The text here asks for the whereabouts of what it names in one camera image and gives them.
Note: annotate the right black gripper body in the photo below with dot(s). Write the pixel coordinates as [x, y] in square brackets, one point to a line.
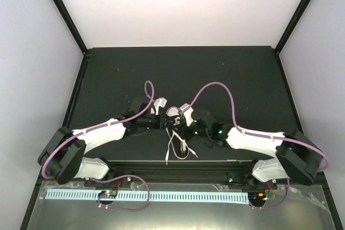
[201, 133]

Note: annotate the left black frame post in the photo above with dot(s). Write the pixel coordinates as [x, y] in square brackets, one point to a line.
[60, 5]

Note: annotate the black white sneaker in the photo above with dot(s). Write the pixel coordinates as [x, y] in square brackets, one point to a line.
[179, 149]

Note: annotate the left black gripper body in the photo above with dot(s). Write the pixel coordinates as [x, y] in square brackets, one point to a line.
[159, 124]

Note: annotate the right black frame post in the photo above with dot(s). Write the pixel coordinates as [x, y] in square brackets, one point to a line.
[299, 11]

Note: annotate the white shoelace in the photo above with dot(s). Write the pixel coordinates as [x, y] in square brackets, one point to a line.
[167, 155]

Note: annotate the black frame post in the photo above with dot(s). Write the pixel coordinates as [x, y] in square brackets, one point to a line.
[60, 5]
[299, 11]

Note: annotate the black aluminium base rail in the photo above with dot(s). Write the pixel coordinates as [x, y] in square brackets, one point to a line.
[236, 175]

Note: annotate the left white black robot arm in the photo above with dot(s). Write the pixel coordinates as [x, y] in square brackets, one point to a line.
[63, 159]

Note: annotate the black table mat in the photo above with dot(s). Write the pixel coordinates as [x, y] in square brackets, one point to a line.
[234, 83]

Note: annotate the small circuit board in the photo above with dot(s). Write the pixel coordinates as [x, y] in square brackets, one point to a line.
[108, 194]
[263, 196]

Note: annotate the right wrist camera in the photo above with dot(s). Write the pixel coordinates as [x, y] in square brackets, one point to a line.
[186, 111]

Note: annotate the right small circuit board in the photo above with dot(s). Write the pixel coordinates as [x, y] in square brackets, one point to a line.
[263, 196]

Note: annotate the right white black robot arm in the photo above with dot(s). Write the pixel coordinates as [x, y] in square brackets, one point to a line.
[292, 156]

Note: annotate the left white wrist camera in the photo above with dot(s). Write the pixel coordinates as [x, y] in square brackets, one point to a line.
[157, 105]

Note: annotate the light blue slotted cable duct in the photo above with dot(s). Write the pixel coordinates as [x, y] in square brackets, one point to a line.
[152, 196]

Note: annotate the left small circuit board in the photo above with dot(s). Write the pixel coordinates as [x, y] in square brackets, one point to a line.
[108, 194]

